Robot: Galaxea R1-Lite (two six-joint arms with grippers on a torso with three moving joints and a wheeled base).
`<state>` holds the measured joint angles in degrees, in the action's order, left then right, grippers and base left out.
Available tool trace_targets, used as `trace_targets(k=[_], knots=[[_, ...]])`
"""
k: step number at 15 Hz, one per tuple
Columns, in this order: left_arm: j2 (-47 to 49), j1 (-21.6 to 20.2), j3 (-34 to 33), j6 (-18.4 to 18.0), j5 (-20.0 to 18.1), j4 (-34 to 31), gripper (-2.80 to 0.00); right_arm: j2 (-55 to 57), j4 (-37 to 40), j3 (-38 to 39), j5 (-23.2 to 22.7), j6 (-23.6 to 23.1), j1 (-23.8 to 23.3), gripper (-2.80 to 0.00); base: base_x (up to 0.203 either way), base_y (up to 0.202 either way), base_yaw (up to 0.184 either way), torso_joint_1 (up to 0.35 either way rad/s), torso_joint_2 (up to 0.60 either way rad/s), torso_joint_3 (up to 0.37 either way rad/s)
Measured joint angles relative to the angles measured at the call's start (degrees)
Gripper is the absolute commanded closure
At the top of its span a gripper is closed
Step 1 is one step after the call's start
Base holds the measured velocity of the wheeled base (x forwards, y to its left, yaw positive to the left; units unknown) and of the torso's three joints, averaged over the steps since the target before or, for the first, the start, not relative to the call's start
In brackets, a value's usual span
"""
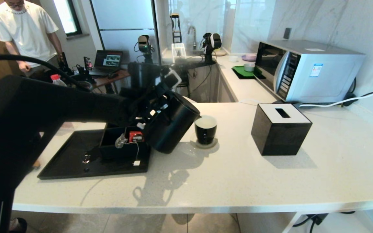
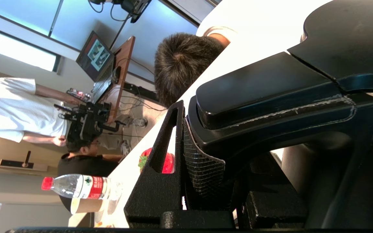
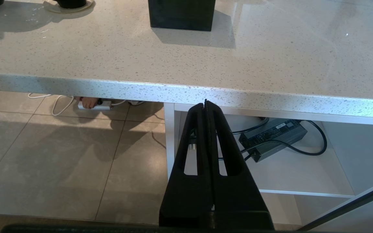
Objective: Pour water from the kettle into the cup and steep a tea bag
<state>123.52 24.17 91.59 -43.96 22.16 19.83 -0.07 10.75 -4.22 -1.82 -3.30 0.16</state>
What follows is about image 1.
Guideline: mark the tea bag with white tag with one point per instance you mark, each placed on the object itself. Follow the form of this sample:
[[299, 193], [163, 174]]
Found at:
[[120, 141]]

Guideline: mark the black camera on stand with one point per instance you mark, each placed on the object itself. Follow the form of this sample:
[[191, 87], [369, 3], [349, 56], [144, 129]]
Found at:
[[145, 43]]

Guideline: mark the black upright gripper tool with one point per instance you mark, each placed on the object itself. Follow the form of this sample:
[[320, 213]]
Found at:
[[176, 31]]

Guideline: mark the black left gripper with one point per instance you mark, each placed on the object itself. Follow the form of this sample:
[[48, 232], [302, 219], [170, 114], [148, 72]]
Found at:
[[144, 77]]

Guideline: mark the small white cup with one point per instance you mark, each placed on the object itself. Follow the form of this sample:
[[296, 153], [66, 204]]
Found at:
[[249, 67]]

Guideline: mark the beige round dish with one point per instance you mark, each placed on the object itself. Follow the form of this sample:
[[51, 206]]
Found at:
[[220, 52]]

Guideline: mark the black handheld controller rig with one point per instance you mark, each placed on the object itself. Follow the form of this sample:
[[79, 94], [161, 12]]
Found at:
[[83, 76]]

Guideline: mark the black compartment organizer box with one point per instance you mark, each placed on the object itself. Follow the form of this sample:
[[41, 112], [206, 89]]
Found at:
[[112, 152]]

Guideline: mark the dark-framed window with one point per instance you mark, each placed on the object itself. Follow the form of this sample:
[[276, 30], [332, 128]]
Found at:
[[65, 16]]

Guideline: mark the black electric kettle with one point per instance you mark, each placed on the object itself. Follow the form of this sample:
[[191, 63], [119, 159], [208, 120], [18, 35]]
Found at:
[[173, 129]]

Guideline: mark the small white bowl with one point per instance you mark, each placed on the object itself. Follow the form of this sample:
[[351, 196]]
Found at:
[[233, 59]]

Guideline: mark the green tray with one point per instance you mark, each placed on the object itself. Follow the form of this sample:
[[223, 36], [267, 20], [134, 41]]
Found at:
[[241, 72]]

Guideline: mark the black computer mouse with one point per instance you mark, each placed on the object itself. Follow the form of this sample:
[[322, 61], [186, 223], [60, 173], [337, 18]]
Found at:
[[113, 76]]

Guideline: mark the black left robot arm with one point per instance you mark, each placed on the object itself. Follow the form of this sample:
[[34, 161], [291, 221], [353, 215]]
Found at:
[[44, 106]]

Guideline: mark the black teleoperation stand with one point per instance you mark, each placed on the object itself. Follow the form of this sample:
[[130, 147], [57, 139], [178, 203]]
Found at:
[[202, 63]]

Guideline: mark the purple plate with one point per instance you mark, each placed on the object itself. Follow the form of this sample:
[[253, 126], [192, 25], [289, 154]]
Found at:
[[249, 57]]

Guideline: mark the chrome sink faucet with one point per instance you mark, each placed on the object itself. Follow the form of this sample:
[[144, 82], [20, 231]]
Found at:
[[194, 34]]

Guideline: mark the person in white T-shirt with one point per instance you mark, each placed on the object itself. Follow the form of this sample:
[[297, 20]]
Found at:
[[28, 29]]

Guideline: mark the brown wooden desk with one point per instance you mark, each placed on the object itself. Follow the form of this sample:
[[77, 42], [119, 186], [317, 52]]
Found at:
[[121, 75]]

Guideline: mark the dark wall switch plate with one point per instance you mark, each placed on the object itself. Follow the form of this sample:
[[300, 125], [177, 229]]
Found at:
[[287, 33]]

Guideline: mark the silver microwave oven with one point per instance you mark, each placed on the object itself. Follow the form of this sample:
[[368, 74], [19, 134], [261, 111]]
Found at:
[[322, 77]]

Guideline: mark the clear water bottle red cap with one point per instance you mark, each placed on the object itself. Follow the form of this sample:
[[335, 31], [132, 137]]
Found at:
[[56, 77]]

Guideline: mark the grey refrigerator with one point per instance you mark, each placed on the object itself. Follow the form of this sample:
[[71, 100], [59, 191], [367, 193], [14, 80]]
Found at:
[[125, 32]]

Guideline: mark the black tissue box white top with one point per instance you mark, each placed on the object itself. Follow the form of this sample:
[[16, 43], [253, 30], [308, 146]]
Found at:
[[278, 139]]

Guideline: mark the round translucent coaster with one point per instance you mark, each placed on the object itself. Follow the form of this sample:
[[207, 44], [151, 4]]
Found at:
[[213, 145]]

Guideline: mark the white plastic frame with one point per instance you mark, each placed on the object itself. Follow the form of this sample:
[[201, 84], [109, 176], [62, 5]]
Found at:
[[174, 51]]

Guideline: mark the black trash bin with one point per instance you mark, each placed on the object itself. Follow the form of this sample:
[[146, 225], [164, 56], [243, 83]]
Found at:
[[19, 226]]

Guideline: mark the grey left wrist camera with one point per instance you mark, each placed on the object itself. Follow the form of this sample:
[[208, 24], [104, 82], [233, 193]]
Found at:
[[172, 79]]

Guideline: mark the black mug white inside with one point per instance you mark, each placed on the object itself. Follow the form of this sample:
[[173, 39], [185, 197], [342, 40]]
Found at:
[[206, 134]]

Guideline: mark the black laptop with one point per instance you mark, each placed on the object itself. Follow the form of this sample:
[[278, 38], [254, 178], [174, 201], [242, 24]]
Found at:
[[108, 60]]

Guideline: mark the red sachet packet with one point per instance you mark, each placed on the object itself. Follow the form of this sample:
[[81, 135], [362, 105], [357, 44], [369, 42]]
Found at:
[[134, 136]]

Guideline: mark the black rectangular serving tray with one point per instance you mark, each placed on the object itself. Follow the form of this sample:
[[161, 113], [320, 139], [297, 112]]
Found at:
[[66, 152]]

